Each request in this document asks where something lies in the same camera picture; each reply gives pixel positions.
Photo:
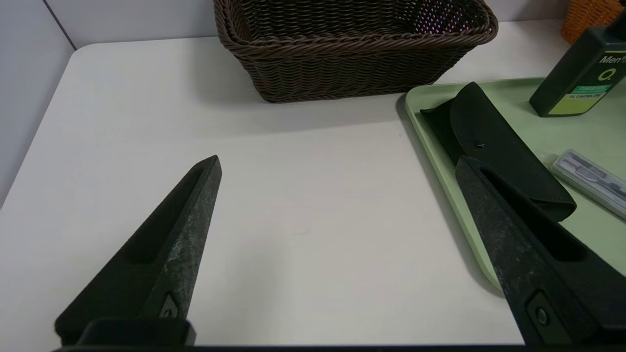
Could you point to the black fabric pouch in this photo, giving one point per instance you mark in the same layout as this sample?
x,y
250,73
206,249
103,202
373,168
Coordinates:
x,y
489,127

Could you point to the light green plastic tray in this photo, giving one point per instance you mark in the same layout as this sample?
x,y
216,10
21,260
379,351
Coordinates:
x,y
538,139

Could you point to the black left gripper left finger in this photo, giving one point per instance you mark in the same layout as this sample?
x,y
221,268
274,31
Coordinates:
x,y
161,259

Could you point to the dark brown wicker basket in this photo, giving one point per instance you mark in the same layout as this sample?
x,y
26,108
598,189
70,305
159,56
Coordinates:
x,y
352,68

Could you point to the clear grey cutlery case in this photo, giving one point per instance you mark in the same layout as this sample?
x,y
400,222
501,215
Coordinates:
x,y
592,178

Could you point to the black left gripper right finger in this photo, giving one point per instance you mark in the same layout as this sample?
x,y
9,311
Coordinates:
x,y
538,274

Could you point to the black pump bottle green label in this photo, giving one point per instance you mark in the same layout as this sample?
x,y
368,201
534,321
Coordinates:
x,y
572,73

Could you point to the orange wicker basket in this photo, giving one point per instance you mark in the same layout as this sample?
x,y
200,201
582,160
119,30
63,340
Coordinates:
x,y
587,19

